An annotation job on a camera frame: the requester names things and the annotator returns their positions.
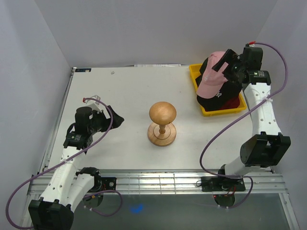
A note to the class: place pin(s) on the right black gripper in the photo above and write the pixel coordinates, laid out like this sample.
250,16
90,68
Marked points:
230,57

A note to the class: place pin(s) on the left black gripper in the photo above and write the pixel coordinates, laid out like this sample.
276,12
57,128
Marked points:
107,121

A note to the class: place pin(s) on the pink baseball cap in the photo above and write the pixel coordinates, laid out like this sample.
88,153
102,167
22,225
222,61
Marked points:
212,81

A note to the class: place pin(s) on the black baseball cap white logo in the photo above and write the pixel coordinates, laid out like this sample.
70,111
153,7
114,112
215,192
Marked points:
228,91

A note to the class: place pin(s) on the red baseball cap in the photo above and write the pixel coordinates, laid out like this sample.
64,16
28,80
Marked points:
231,104

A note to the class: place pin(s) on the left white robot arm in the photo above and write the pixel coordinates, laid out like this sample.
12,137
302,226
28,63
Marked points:
54,210

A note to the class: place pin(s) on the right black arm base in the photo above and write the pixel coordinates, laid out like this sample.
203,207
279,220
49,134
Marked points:
214,183

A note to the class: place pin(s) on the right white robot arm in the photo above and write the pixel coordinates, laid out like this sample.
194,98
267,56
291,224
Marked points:
267,144

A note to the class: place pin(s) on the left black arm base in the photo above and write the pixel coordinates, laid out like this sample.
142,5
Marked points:
103,183

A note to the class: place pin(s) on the yellow plastic tray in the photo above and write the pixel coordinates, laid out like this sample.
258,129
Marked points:
194,72

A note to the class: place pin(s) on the wooden hat stand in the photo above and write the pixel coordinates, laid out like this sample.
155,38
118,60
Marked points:
161,131

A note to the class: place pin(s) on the blue label sticker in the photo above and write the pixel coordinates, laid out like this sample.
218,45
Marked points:
83,70

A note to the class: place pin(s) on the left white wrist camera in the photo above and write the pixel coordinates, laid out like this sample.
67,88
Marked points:
93,103

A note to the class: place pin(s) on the aluminium frame rail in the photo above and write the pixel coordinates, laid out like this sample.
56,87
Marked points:
184,182

